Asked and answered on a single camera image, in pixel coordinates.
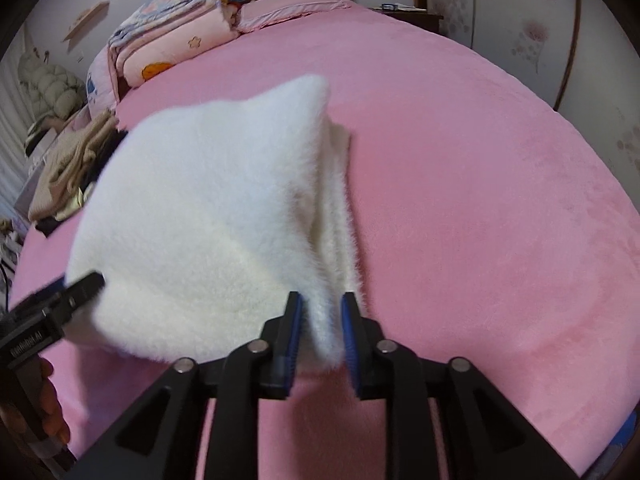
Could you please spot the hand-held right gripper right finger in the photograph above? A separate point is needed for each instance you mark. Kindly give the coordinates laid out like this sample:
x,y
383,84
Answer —
x,y
349,330

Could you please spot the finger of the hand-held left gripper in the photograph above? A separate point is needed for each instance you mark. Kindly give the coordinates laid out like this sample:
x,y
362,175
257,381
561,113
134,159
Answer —
x,y
80,290
42,294

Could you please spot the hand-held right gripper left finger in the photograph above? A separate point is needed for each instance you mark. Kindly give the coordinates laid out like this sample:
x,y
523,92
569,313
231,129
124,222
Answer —
x,y
296,320

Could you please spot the white fluffy sweater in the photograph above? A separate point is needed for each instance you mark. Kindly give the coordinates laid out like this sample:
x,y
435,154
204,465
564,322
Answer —
x,y
200,210

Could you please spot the dark clothes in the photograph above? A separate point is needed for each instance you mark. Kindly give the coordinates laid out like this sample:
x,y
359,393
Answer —
x,y
50,226

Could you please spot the person's left hand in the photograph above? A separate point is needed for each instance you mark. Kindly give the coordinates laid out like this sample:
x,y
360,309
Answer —
x,y
52,405

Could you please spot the beige knit sweater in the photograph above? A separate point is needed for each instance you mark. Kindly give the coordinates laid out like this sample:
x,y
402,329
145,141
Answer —
x,y
65,160

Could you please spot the white curtain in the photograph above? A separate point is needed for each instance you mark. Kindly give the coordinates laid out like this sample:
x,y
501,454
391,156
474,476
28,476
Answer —
x,y
12,150

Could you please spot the pink bed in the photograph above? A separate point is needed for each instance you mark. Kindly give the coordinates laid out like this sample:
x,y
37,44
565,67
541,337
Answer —
x,y
475,185

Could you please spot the white puffer jacket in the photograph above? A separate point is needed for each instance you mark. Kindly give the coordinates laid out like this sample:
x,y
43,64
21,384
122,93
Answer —
x,y
50,85

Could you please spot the pink patterned folded quilt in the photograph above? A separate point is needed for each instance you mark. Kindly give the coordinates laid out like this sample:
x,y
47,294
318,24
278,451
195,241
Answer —
x,y
170,35

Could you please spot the pink pillow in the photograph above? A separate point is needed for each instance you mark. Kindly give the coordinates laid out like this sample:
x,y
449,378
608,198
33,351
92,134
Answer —
x,y
290,8

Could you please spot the dark wooden nightstand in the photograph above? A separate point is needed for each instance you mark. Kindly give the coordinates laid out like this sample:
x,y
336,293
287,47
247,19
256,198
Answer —
x,y
425,21

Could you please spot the small item on nightstand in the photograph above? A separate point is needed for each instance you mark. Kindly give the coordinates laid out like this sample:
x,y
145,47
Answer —
x,y
400,7

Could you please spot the floral wardrobe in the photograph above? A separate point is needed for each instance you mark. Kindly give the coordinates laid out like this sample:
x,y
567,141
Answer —
x,y
525,35

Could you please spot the wall shelf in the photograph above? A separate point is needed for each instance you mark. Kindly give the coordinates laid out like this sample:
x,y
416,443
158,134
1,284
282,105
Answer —
x,y
87,21

